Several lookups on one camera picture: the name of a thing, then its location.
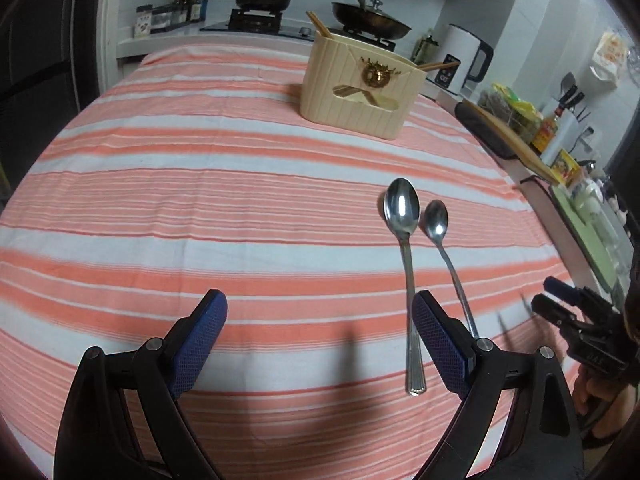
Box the wire basket with packets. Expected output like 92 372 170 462
477 82 544 143

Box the wooden cutting board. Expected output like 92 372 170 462
454 101 560 185

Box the black wok pan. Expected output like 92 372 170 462
332 0 411 40

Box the brown sauce bottle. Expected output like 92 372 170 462
529 105 563 155

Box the beige utensil holder box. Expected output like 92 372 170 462
299 34 425 140

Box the white electric kettle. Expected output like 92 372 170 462
427 24 494 94

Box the white teapot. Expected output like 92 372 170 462
570 178 604 223

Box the white knife holder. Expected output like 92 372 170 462
540 108 580 167

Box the small steel spoon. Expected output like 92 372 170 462
423 200 480 339

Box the large steel spoon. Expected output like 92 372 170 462
383 178 426 396

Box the striped pink white tablecloth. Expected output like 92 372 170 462
1 46 568 479

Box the green mat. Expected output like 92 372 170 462
549 186 625 294

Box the black gas stove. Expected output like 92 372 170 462
200 9 396 52

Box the black refrigerator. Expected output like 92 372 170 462
1 0 99 190

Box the right hand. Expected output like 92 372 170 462
573 365 639 451

